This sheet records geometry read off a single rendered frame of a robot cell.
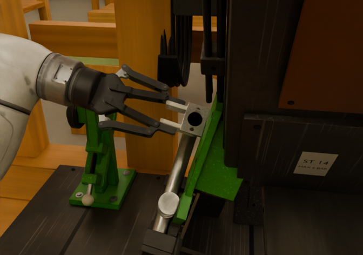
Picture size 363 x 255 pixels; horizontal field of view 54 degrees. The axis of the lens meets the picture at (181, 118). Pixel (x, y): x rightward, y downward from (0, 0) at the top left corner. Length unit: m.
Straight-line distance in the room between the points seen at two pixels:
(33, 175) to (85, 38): 0.42
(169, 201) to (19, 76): 0.34
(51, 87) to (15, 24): 0.45
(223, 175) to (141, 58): 0.44
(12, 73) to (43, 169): 0.51
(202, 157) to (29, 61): 0.34
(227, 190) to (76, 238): 0.39
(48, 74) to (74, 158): 0.53
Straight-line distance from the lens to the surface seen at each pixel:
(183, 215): 0.60
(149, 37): 0.89
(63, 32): 1.08
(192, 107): 0.64
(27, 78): 0.68
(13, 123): 0.69
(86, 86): 0.65
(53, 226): 0.90
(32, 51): 0.69
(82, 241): 0.85
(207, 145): 0.54
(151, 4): 0.88
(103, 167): 0.89
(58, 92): 0.66
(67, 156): 1.17
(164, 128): 0.64
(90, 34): 1.04
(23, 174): 1.14
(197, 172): 0.57
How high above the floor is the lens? 1.50
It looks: 27 degrees down
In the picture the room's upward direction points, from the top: straight up
